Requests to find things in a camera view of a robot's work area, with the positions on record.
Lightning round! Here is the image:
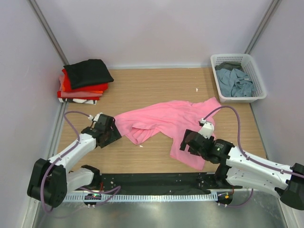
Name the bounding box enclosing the pink t-shirt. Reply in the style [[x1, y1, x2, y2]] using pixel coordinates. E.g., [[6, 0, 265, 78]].
[[114, 97, 220, 171]]

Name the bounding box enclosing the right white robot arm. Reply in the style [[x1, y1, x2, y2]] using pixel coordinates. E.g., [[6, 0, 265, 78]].
[[180, 130, 304, 210]]

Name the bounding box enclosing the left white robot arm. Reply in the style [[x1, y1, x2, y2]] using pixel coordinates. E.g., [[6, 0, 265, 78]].
[[27, 113, 122, 208]]

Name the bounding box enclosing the white patterned folded t-shirt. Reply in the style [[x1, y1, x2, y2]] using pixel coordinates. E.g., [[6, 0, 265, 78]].
[[58, 98, 97, 105]]

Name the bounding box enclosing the orange folded t-shirt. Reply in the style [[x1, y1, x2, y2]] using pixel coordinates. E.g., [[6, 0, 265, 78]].
[[57, 76, 103, 99]]

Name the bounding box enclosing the red folded t-shirt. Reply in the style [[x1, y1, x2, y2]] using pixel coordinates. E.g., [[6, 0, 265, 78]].
[[62, 69, 108, 93]]

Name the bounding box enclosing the black folded t-shirt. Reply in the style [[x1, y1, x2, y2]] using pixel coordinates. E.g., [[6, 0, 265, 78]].
[[64, 59, 114, 90]]

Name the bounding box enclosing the grey-blue crumpled t-shirt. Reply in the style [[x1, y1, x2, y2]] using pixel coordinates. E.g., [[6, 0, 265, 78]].
[[216, 68, 256, 97]]

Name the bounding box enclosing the olive crumpled t-shirt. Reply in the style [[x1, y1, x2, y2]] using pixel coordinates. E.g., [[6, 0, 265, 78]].
[[215, 62, 243, 71]]

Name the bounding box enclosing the white plastic basket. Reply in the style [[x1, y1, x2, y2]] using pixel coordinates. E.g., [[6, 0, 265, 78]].
[[210, 54, 266, 103]]

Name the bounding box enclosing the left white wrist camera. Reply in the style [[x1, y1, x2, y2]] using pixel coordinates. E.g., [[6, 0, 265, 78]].
[[87, 113, 103, 123]]

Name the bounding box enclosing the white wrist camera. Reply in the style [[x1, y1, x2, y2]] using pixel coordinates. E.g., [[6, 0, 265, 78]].
[[87, 113, 103, 123], [198, 118, 214, 139]]

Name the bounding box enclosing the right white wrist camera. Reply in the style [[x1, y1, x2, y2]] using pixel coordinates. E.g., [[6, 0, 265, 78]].
[[198, 118, 214, 139]]

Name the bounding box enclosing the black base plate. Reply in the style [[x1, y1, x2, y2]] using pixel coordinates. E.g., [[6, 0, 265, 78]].
[[99, 172, 243, 196]]

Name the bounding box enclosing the white slotted cable duct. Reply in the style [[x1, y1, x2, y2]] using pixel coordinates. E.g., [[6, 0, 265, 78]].
[[63, 192, 218, 203]]

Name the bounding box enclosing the left aluminium corner post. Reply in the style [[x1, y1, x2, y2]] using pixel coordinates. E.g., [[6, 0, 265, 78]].
[[28, 0, 68, 65]]

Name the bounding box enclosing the aluminium corner post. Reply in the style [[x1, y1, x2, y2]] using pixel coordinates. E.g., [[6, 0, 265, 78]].
[[244, 0, 282, 55], [28, 0, 68, 65]]

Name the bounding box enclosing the right aluminium corner post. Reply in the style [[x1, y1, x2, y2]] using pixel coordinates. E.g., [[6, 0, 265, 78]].
[[244, 0, 282, 55]]

